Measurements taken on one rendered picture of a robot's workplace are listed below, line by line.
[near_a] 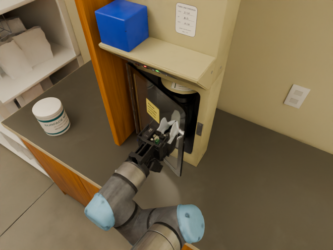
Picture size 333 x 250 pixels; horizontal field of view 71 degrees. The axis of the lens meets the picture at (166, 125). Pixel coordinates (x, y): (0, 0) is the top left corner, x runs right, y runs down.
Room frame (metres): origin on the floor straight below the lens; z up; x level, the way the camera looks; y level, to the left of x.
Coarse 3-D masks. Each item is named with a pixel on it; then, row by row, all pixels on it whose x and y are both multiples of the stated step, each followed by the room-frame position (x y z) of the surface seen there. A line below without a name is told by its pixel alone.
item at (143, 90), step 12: (132, 72) 0.67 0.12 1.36; (144, 84) 0.62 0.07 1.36; (156, 84) 0.58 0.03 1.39; (144, 96) 0.62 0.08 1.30; (156, 96) 0.57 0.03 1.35; (168, 96) 0.52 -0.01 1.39; (144, 108) 0.63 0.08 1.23; (168, 108) 0.52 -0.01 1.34; (180, 108) 0.48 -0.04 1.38; (144, 120) 0.64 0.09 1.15; (168, 120) 0.52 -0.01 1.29; (180, 120) 0.47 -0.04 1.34; (144, 132) 0.65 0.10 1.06; (168, 132) 0.52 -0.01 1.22; (180, 132) 0.47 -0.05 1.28; (180, 144) 0.47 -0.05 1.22; (180, 156) 0.46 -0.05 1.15; (180, 168) 0.46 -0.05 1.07
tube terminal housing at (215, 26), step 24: (144, 0) 0.66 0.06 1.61; (168, 0) 0.62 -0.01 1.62; (192, 0) 0.59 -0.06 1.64; (216, 0) 0.56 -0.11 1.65; (168, 24) 0.62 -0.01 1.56; (216, 24) 0.55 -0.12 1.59; (192, 48) 0.58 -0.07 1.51; (216, 48) 0.55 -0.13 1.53; (216, 72) 0.56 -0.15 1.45; (216, 96) 0.61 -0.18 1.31
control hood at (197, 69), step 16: (112, 48) 0.59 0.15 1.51; (144, 48) 0.59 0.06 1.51; (160, 48) 0.59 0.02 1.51; (176, 48) 0.59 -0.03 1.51; (144, 64) 0.55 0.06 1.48; (160, 64) 0.51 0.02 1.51; (176, 64) 0.51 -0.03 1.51; (192, 64) 0.51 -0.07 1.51; (208, 64) 0.51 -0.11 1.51; (192, 80) 0.45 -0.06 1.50; (208, 80) 0.51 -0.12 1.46
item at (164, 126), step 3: (162, 120) 0.45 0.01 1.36; (165, 120) 0.46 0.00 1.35; (174, 120) 0.49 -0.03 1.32; (162, 123) 0.45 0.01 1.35; (165, 123) 0.46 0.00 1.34; (168, 123) 0.47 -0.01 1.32; (171, 123) 0.47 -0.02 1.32; (159, 126) 0.44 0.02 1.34; (162, 126) 0.45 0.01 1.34; (165, 126) 0.46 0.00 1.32; (168, 126) 0.46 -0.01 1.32; (171, 126) 0.47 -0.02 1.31; (159, 129) 0.43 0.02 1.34; (162, 129) 0.44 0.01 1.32; (165, 129) 0.45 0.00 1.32; (168, 129) 0.45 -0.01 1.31; (162, 132) 0.44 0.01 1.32; (165, 132) 0.44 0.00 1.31
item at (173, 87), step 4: (164, 80) 0.67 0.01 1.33; (168, 80) 0.65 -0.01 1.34; (164, 84) 0.66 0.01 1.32; (168, 84) 0.65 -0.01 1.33; (172, 84) 0.64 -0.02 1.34; (176, 84) 0.63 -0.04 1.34; (168, 88) 0.64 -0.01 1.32; (172, 88) 0.63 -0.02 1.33; (176, 88) 0.62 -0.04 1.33; (180, 88) 0.62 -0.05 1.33; (184, 88) 0.62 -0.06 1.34; (188, 88) 0.62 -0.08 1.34; (176, 92) 0.62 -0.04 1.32; (180, 92) 0.62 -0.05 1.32; (184, 92) 0.61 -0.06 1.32; (188, 92) 0.61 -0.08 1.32; (192, 92) 0.62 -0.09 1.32
